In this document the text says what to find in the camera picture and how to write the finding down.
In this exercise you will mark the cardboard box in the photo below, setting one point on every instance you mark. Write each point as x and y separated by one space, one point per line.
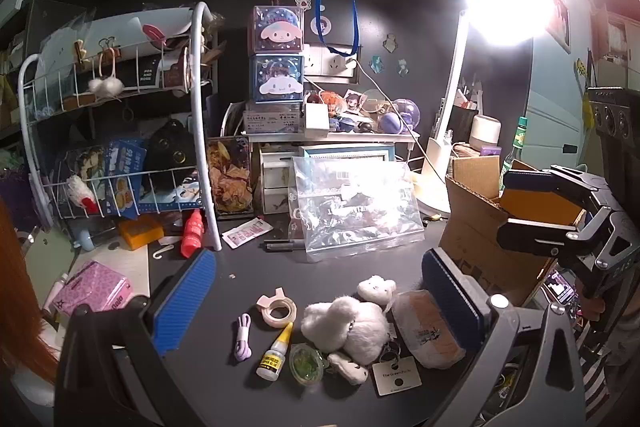
470 212

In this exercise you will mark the blue snack packet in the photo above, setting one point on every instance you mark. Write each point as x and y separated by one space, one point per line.
125 172

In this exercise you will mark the white mini drawer unit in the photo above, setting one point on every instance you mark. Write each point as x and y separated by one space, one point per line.
275 182

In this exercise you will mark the yellow label glue bottle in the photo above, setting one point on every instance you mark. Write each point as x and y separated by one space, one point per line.
274 359

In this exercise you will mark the white paper tag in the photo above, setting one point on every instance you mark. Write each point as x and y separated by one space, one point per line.
397 376

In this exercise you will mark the orange box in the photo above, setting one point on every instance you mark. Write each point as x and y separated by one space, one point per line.
141 233

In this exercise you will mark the plastic-wrapped snack packet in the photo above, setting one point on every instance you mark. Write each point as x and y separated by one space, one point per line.
420 337

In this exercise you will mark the teal wall sticker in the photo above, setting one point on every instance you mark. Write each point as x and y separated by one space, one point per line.
377 63

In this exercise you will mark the black pen holder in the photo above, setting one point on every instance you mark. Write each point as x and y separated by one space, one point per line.
462 122

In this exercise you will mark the white wall socket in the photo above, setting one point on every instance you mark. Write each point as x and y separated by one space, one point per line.
330 63

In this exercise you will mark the pink tape roll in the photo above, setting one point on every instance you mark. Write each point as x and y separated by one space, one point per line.
277 309

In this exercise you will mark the red squeeze bottle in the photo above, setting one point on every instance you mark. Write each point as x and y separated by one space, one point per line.
192 232

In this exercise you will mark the small white box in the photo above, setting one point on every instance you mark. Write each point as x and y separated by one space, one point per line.
316 117

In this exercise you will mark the blue character storage box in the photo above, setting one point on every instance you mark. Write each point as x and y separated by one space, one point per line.
277 79

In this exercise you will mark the purple framed card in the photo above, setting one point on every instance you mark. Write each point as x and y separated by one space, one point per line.
490 151

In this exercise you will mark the orange haired figure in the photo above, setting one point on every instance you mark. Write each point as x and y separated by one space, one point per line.
332 101

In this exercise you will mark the white shelf riser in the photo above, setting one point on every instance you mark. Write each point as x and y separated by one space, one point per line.
340 136

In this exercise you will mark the small white plush charm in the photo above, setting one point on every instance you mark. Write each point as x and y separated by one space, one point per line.
376 289

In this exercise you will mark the white round jar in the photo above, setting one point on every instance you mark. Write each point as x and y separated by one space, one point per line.
485 129

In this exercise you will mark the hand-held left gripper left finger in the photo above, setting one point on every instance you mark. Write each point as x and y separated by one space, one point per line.
185 302

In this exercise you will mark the person's reddish hair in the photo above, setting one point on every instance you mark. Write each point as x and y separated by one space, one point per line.
22 297

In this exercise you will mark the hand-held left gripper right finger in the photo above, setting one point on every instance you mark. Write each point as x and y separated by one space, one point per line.
450 302

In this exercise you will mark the white desk lamp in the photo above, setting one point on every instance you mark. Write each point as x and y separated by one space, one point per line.
440 157

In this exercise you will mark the clear zip bag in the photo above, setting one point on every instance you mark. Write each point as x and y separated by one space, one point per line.
355 212

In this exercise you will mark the green clear round container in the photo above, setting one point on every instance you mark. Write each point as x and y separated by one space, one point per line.
306 364

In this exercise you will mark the small wall sticker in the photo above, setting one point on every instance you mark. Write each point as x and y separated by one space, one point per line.
390 42

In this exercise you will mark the green glass bottle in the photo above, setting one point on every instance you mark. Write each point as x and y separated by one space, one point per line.
515 152

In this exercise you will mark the brown picture card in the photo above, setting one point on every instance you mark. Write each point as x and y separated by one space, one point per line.
230 177

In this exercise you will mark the pale wall sticker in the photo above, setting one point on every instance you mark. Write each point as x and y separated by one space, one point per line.
403 66

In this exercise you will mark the white plastic hook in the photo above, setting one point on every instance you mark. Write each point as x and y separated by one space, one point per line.
162 252

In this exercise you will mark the character photo card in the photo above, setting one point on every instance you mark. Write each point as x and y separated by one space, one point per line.
356 101

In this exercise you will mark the black marker pen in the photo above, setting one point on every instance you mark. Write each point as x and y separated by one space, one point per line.
282 245

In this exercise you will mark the pink character storage box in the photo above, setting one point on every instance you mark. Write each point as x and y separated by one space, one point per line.
277 32

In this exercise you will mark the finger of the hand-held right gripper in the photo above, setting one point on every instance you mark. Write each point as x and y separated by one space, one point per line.
535 243
530 181

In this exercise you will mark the black cat plush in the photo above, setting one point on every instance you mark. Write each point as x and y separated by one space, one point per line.
170 147

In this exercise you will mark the red white sachet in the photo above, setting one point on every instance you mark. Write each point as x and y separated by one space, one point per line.
243 232

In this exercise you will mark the red white plush toy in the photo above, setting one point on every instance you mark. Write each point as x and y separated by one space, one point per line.
82 194

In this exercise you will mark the pink tissue pack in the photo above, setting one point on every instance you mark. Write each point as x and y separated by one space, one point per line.
95 289

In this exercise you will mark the purple capsule ball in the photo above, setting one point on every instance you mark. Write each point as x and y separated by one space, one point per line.
400 114

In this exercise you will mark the blue picture frame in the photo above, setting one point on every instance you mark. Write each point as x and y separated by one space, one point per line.
345 150

